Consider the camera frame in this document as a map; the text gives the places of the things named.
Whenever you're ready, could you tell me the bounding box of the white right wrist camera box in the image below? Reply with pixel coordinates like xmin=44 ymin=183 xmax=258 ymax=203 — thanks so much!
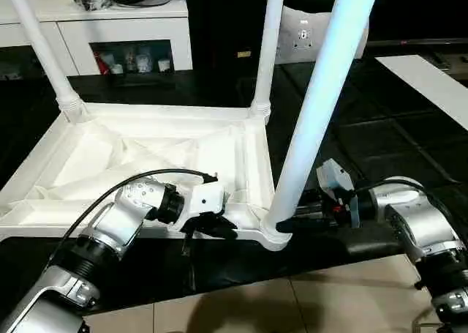
xmin=315 ymin=158 xmax=354 ymax=203

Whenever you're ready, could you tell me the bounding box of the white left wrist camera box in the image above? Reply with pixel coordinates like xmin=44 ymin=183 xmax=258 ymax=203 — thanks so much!
xmin=168 ymin=176 xmax=229 ymax=239

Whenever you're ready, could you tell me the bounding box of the black work mat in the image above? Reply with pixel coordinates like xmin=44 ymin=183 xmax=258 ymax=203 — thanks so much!
xmin=0 ymin=55 xmax=468 ymax=319

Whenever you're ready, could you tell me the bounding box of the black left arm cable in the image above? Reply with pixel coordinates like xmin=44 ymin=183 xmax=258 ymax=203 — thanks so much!
xmin=44 ymin=168 xmax=219 ymax=275

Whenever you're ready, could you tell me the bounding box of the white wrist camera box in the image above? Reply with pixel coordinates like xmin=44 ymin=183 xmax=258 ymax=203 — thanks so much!
xmin=168 ymin=176 xmax=229 ymax=239
xmin=315 ymin=158 xmax=354 ymax=203

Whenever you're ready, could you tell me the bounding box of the white glass-door cabinet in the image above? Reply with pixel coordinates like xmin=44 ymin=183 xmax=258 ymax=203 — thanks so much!
xmin=0 ymin=0 xmax=194 ymax=78

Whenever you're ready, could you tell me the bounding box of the white plastic table top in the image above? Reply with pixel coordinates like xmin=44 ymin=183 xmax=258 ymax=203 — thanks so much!
xmin=0 ymin=102 xmax=295 ymax=253

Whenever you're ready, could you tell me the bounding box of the white flat board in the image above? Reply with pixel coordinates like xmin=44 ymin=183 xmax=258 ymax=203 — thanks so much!
xmin=376 ymin=53 xmax=468 ymax=132

